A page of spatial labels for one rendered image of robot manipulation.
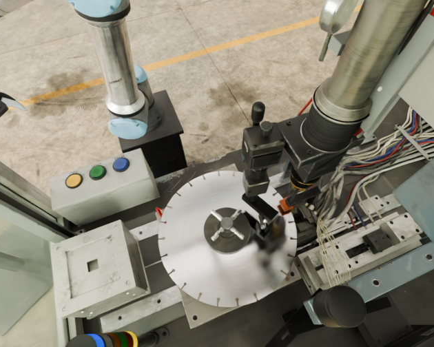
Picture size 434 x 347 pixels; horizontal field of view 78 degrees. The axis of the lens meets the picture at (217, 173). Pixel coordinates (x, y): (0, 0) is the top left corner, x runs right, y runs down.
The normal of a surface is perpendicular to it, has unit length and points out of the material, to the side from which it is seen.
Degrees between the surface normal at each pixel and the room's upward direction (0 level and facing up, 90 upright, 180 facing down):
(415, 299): 0
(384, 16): 90
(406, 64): 90
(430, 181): 90
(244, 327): 0
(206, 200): 0
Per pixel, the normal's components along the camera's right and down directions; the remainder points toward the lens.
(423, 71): -0.93, 0.34
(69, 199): -0.03, -0.49
